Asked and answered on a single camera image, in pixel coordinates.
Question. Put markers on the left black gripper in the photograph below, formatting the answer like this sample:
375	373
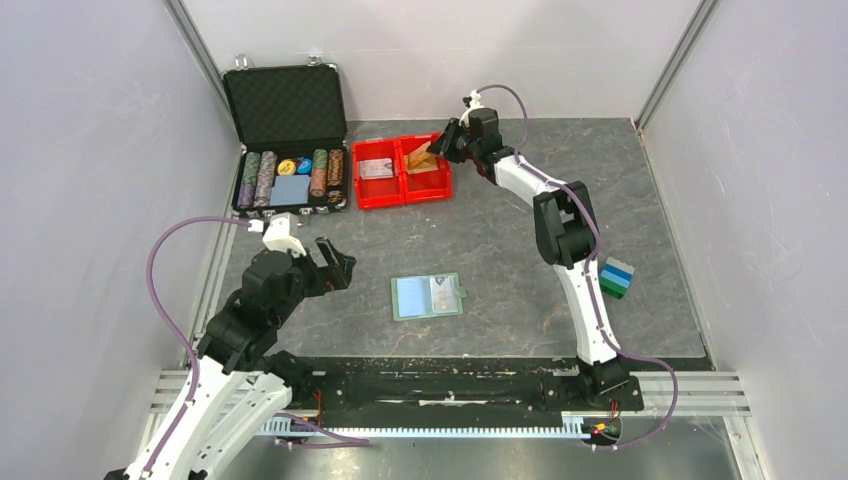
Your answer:
344	264

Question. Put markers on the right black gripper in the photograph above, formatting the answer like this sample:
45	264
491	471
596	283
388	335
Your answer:
445	143

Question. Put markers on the orange credit card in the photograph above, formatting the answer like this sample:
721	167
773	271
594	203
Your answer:
420	153

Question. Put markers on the green card holder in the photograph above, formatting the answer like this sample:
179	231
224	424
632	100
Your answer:
411	298

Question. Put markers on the white gold VIP card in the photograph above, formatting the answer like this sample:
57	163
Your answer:
444	294

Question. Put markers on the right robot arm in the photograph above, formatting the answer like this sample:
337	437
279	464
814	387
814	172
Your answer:
566	234

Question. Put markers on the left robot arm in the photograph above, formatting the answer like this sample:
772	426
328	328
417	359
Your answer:
235	384

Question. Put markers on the orange card in bin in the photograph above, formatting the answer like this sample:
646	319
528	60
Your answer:
425	166

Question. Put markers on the white card in bin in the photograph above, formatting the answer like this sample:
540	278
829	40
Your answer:
380	168

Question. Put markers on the blue playing card deck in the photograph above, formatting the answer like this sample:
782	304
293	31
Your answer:
290	190

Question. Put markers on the blue green card stack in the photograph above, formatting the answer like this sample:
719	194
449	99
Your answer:
616	277

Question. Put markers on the right red bin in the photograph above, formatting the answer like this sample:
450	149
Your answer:
434	185

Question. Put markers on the red bin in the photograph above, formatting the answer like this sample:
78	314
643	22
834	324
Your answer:
377	180
434	185

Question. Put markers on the left red bin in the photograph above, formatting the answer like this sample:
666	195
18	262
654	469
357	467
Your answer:
377	180

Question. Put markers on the yellow dealer chip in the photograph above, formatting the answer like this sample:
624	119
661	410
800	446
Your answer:
286	167

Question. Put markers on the black poker chip case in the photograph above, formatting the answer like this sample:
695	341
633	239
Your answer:
292	111

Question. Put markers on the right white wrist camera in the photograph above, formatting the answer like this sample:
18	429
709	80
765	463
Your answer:
472	102

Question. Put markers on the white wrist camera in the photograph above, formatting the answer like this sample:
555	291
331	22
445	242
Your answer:
472	102
279	234

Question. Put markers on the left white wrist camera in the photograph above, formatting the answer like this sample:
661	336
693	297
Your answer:
279	234

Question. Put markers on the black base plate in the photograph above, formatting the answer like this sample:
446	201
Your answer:
456	392

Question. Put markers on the aluminium frame rail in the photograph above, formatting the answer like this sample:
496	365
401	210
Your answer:
450	430

